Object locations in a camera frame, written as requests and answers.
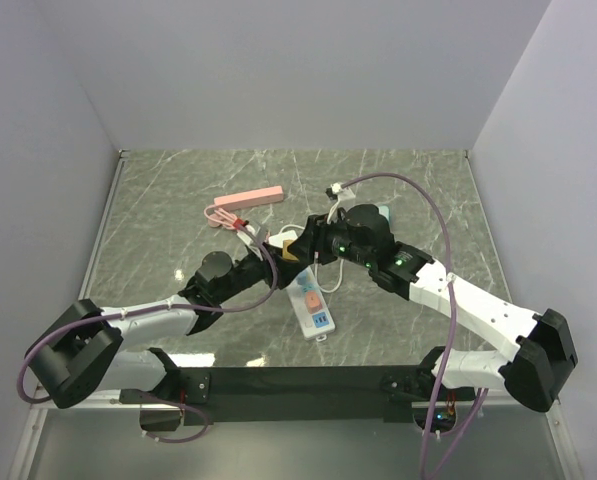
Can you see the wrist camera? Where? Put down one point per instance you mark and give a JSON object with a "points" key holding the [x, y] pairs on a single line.
{"points": [[252, 234], [341, 197]]}

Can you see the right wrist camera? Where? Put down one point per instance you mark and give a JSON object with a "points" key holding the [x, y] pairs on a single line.
{"points": [[341, 197]]}

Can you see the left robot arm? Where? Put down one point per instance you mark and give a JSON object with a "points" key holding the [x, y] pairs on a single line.
{"points": [[89, 348]]}

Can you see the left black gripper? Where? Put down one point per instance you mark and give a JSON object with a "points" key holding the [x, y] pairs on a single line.
{"points": [[288, 269]]}

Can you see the pink power strip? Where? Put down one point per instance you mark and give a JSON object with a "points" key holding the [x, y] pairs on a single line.
{"points": [[250, 199]]}

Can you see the white multicolour power strip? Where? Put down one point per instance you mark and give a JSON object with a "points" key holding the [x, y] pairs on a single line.
{"points": [[313, 326]]}

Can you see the teal triangular socket adapter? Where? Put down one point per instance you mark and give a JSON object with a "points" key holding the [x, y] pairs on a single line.
{"points": [[385, 212]]}

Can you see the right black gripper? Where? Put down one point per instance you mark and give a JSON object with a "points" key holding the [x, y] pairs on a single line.
{"points": [[315, 238]]}

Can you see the orange charger plug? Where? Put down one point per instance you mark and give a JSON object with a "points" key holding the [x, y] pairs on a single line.
{"points": [[287, 255]]}

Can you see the black base bar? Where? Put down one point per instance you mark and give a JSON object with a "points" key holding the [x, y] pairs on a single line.
{"points": [[252, 394]]}

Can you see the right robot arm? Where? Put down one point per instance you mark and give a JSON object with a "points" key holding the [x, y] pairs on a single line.
{"points": [[532, 354]]}

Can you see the pink charger plug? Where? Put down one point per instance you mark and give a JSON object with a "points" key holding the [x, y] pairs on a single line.
{"points": [[313, 302]]}

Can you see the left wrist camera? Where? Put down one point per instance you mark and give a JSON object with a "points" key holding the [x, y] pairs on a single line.
{"points": [[252, 234]]}

